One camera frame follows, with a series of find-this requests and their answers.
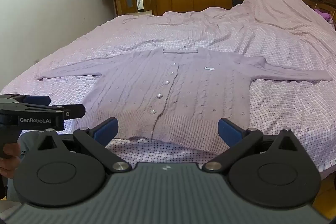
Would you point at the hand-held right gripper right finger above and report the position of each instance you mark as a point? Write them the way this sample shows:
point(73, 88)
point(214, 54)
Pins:
point(228, 132)

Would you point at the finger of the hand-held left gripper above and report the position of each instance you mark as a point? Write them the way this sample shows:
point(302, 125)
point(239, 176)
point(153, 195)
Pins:
point(36, 100)
point(74, 111)

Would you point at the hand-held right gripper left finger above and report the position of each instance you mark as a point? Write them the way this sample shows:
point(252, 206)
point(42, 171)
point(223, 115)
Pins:
point(107, 130)

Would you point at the purple knit cardigan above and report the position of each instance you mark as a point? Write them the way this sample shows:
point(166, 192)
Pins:
point(197, 87)

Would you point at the person's left hand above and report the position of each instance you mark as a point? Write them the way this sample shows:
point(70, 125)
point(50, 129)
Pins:
point(11, 158)

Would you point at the pink checked bedsheet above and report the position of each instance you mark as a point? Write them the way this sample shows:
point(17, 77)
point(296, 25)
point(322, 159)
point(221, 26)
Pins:
point(210, 29)

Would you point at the black bag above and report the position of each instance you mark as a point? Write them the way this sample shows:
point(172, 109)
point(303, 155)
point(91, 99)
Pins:
point(237, 1)

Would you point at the purple cloth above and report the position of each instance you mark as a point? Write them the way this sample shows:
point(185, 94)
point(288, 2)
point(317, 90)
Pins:
point(326, 15)

